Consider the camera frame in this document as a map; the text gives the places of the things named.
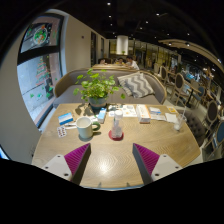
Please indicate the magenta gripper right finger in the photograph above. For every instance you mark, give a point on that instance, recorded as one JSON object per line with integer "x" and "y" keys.
{"x": 146, "y": 161}

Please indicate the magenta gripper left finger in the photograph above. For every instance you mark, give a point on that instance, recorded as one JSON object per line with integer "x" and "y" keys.
{"x": 77, "y": 161}

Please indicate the clear plastic water bottle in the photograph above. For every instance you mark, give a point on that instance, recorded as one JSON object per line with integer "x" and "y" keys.
{"x": 117, "y": 128}

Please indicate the pill blister pack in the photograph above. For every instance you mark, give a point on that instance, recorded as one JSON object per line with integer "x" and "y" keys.
{"x": 61, "y": 131}

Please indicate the white ceramic mug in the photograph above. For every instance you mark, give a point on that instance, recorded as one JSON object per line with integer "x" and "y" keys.
{"x": 86, "y": 127}

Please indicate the round red coaster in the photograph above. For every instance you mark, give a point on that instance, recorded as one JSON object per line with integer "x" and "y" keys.
{"x": 115, "y": 138}

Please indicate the blue white card box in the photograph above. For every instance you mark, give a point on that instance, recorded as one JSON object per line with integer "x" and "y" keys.
{"x": 65, "y": 118}

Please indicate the printed paper menu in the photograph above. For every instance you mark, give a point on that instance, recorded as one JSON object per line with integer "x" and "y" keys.
{"x": 127, "y": 110}

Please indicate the clear plastic drink cup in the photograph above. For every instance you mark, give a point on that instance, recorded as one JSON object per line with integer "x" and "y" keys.
{"x": 180, "y": 120}

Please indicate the blue white small carton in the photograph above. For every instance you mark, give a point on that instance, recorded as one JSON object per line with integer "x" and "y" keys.
{"x": 101, "y": 116}

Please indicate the grey tufted chair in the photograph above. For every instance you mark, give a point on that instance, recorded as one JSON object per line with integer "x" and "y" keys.
{"x": 196, "y": 127}

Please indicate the grey curved sofa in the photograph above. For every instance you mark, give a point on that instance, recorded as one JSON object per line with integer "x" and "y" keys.
{"x": 68, "y": 83}

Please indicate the grey chevron cushion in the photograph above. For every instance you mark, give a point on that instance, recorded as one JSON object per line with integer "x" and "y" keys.
{"x": 136, "y": 85}

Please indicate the green potted plant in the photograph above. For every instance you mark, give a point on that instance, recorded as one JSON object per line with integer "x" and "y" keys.
{"x": 96, "y": 86}

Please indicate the window with christmas decals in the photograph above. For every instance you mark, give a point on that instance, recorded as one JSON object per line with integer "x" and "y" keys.
{"x": 39, "y": 66}

